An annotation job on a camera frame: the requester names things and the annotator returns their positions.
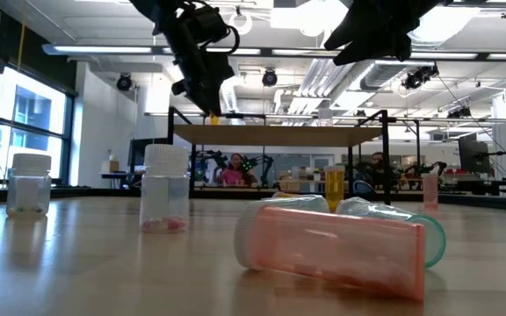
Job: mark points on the black ceiling spotlight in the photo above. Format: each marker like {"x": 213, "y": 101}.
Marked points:
{"x": 124, "y": 82}
{"x": 269, "y": 78}

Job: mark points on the large window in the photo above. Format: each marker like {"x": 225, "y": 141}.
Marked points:
{"x": 38, "y": 114}

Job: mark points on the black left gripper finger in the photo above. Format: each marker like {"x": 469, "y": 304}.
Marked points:
{"x": 198, "y": 94}
{"x": 216, "y": 96}

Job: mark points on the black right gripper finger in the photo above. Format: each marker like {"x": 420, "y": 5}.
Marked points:
{"x": 358, "y": 22}
{"x": 385, "y": 44}

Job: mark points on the clear bottle with green pills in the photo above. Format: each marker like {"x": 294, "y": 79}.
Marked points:
{"x": 29, "y": 184}

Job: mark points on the person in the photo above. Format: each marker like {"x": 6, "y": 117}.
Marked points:
{"x": 235, "y": 175}
{"x": 376, "y": 169}

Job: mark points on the black monitor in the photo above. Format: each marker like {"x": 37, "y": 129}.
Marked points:
{"x": 474, "y": 155}
{"x": 136, "y": 151}

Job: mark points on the pink pill bottle white cap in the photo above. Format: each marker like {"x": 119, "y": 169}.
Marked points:
{"x": 430, "y": 191}
{"x": 332, "y": 250}

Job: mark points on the clear bottle with pink pills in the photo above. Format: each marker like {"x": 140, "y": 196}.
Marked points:
{"x": 164, "y": 188}

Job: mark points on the blue chair back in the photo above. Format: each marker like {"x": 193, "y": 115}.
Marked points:
{"x": 363, "y": 188}

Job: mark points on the black background robot arm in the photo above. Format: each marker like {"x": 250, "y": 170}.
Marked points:
{"x": 211, "y": 158}
{"x": 424, "y": 169}
{"x": 259, "y": 162}

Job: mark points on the wooden shelf black metal frame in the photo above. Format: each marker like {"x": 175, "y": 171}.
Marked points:
{"x": 279, "y": 136}

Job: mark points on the silver air duct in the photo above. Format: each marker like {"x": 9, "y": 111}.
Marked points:
{"x": 385, "y": 74}

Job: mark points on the green pill bottle white cap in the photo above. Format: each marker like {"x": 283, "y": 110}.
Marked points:
{"x": 389, "y": 215}

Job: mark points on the small cardboard box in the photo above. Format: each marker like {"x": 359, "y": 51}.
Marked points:
{"x": 112, "y": 167}

